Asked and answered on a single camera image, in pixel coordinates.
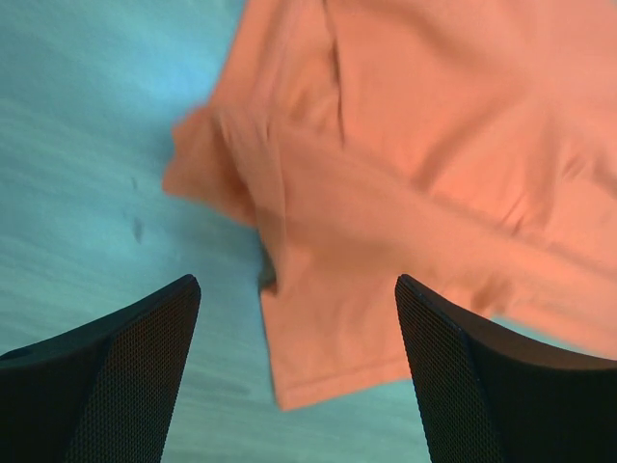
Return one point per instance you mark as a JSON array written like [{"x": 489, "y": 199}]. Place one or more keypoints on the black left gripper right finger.
[{"x": 488, "y": 394}]

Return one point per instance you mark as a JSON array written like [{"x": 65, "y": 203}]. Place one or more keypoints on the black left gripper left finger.
[{"x": 102, "y": 392}]

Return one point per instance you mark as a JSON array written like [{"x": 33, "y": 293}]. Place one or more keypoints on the orange t shirt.
[{"x": 469, "y": 144}]

